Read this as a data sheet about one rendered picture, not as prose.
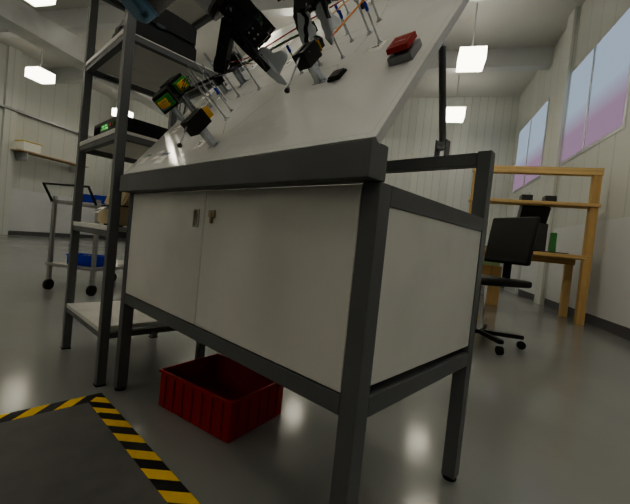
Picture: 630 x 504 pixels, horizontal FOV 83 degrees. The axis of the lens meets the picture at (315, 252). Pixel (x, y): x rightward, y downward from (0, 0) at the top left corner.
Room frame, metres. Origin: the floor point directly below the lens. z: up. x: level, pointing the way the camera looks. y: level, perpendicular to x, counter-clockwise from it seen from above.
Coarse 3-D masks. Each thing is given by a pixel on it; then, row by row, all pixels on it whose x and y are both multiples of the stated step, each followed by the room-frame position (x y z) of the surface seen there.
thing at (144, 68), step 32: (96, 0) 1.82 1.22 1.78; (192, 0) 1.83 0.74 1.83; (128, 32) 1.43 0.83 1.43; (96, 64) 1.71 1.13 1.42; (128, 64) 1.44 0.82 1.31; (160, 64) 1.70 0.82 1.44; (192, 64) 1.64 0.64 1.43; (128, 96) 1.45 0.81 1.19; (192, 96) 2.00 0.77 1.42; (128, 160) 1.98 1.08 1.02; (96, 224) 1.55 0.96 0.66; (64, 320) 1.81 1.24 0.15; (96, 320) 1.55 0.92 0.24; (96, 352) 1.45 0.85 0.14; (96, 384) 1.43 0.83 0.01
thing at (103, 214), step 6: (162, 192) 1.66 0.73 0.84; (108, 198) 1.64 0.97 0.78; (126, 198) 1.54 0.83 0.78; (108, 204) 1.63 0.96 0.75; (126, 204) 1.54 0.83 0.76; (102, 210) 1.61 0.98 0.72; (120, 210) 1.52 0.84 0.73; (126, 210) 1.54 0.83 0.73; (102, 216) 1.60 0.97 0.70; (120, 216) 1.52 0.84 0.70; (126, 216) 1.54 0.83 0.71; (102, 222) 1.62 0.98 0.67; (120, 222) 1.52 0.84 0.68; (126, 222) 1.54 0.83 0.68
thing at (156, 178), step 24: (336, 144) 0.66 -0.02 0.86; (360, 144) 0.62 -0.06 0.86; (168, 168) 1.12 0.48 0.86; (192, 168) 1.01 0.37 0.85; (216, 168) 0.93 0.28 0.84; (240, 168) 0.85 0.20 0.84; (264, 168) 0.79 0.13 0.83; (288, 168) 0.74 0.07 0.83; (312, 168) 0.69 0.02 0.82; (336, 168) 0.65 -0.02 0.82; (360, 168) 0.61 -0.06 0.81; (384, 168) 0.64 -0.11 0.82; (144, 192) 1.34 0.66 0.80
